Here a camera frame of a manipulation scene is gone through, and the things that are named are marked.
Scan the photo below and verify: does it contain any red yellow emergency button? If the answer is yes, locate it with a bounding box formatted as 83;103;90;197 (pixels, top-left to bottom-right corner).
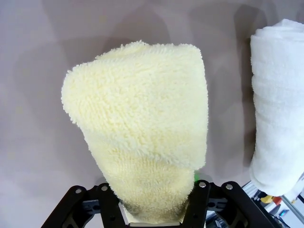
260;191;282;208

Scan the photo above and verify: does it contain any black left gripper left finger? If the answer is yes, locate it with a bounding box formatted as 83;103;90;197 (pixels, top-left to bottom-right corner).
42;182;126;228

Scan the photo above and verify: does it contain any white towel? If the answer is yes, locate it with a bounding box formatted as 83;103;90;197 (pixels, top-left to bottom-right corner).
249;19;304;197

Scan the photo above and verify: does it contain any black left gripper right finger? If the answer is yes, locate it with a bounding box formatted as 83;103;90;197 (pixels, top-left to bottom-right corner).
182;173;274;228

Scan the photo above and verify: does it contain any cream yellow fluffy towel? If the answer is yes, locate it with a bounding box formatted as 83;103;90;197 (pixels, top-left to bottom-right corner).
61;40;209;225

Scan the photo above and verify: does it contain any aluminium frame profile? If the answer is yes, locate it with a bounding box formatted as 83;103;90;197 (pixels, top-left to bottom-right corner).
241;180;262;200

